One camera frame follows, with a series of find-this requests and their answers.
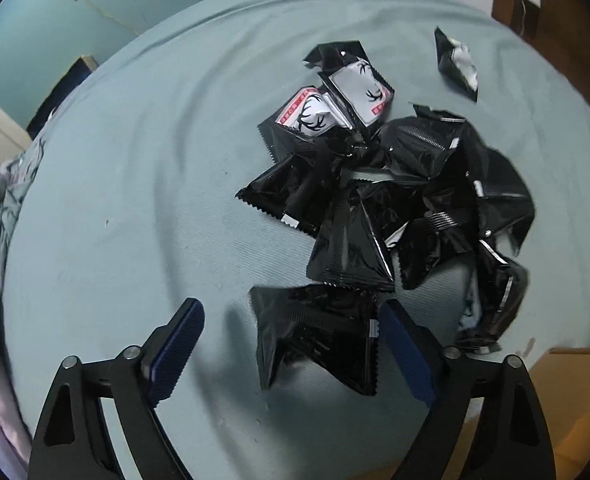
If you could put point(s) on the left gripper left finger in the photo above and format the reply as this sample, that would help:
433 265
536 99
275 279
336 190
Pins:
72 439

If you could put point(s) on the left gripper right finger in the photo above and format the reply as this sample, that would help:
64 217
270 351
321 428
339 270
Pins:
445 379

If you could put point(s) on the cardboard box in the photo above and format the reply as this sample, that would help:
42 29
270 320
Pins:
577 409

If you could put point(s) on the light blue bed sheet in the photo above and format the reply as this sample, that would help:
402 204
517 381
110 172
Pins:
134 209

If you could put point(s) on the black snack packet centre triangle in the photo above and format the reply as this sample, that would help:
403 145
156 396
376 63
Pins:
348 252

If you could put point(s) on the white antler snack packet left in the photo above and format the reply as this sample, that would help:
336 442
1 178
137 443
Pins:
308 115

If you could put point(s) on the white antler snack packet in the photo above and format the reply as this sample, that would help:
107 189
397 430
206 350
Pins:
308 115
365 95

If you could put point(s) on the separate black white snack packet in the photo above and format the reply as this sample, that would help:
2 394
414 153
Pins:
456 63

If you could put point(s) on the white antler snack packet upper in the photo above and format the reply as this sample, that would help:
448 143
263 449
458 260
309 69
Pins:
365 95

